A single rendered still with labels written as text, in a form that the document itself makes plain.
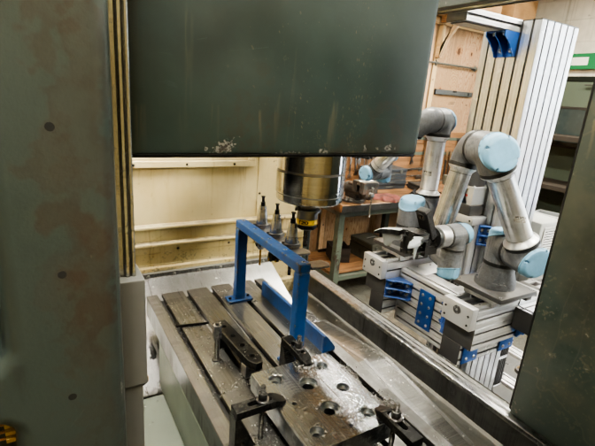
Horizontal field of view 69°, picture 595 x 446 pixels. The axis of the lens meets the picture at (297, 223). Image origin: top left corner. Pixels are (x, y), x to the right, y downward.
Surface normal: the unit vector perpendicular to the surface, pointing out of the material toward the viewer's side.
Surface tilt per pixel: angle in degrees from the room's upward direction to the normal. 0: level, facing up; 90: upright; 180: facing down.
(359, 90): 90
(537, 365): 90
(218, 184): 90
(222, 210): 90
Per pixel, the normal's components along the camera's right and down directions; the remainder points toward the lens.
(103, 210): 0.71, 0.26
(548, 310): -0.86, 0.08
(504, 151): 0.09, 0.18
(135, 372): 0.50, 0.28
